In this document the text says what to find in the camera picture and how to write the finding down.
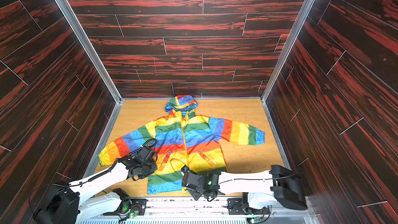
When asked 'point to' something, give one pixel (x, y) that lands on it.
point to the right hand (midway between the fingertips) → (193, 184)
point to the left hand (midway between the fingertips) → (157, 168)
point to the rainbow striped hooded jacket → (183, 139)
